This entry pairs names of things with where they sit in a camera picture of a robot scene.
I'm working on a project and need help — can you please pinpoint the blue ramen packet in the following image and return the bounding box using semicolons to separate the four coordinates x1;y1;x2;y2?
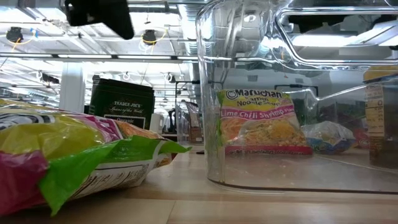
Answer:
300;120;357;156

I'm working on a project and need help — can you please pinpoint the silver ventilation duct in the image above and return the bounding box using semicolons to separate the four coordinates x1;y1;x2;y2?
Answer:
126;0;200;14

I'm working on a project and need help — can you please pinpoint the brown spice packet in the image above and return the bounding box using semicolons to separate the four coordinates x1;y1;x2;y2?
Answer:
185;101;203;144

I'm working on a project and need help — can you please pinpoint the lime chili shrimp ramen packet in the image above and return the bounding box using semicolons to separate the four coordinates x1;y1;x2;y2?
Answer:
216;88;313;156
0;98;191;217

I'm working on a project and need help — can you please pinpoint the yellow-lid spice jar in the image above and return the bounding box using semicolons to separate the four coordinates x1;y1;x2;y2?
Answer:
363;65;398;170

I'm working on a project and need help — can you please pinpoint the large clear plastic bin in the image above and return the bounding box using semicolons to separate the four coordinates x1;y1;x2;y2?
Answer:
195;0;398;194

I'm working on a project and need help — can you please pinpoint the black ceiling cable reel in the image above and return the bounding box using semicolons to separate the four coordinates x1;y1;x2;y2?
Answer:
6;26;24;44
142;29;158;47

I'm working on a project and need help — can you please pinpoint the black spice tin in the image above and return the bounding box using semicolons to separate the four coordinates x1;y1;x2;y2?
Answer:
88;77;155;131

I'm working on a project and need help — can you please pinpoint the long ceiling light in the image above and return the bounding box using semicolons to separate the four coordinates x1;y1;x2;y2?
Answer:
0;53;198;62

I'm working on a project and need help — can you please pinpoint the white pillar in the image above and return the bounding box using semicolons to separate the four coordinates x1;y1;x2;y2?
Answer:
58;62;86;113

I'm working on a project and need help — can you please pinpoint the small clear plastic bin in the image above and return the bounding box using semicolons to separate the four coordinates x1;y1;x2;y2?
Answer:
175;101;205;146

